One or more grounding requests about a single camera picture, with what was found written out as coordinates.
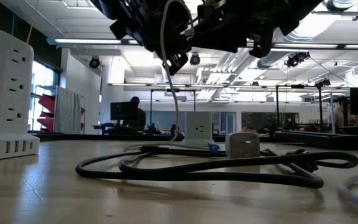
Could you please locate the black ceiling camera mount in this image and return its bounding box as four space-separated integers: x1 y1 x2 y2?
284 52 310 68

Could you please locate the black cable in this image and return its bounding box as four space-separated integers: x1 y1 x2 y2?
75 146 358 190

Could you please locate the white cube charger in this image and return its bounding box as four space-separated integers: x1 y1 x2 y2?
224 132 261 159

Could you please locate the long ceiling light strip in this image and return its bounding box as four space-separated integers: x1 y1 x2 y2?
47 37 358 51

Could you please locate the black round ceiling spotlight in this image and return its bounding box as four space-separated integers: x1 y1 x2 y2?
189 52 201 66
88 55 101 69

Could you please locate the white power strip tower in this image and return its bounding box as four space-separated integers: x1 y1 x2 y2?
0 27 40 162

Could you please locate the blue tape tag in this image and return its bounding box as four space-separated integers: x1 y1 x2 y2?
206 139 221 154

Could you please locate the small white power tower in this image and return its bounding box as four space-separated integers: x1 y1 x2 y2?
181 111 217 147

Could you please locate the person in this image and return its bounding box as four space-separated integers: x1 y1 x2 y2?
334 100 358 128
122 96 147 131

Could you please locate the rack with red bins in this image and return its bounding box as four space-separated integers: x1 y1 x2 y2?
34 84 86 134

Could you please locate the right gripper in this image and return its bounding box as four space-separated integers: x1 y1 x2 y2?
194 0 291 58

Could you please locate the thin ceiling light strip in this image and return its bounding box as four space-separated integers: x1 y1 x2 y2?
108 82 198 88

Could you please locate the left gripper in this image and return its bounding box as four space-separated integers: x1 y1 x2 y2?
88 0 194 77

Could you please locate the black computer monitor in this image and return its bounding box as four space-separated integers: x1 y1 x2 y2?
109 101 131 122

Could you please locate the black post frame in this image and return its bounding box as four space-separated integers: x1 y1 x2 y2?
275 83 324 133

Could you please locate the grey cloth panel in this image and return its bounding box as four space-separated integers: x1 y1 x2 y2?
54 86 82 134

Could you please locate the silver ceiling duct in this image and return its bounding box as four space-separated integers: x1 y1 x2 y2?
255 26 326 69

